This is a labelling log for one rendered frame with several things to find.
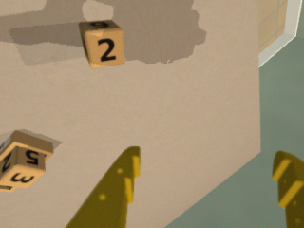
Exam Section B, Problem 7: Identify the tan wooden number cube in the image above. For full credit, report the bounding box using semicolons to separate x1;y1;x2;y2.
79;20;125;69
0;145;46;188

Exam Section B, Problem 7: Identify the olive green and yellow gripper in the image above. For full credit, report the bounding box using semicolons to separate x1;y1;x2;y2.
66;146;304;228

